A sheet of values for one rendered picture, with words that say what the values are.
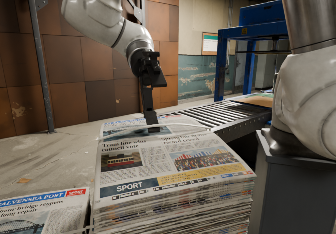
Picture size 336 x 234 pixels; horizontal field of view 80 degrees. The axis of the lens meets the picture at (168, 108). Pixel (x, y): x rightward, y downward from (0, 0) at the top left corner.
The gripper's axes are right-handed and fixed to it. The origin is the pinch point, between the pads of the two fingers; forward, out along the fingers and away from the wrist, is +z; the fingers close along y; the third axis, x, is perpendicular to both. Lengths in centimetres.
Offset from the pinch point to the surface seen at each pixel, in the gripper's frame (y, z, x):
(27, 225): 32.4, 7.5, 33.5
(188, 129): 8.9, 0.0, -9.7
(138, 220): 5.3, 20.9, 6.6
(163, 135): 7.5, 2.2, -2.1
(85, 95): 222, -288, 62
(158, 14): 111, -421, -99
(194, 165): 2.1, 14.6, -4.6
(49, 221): 32.5, 7.3, 28.4
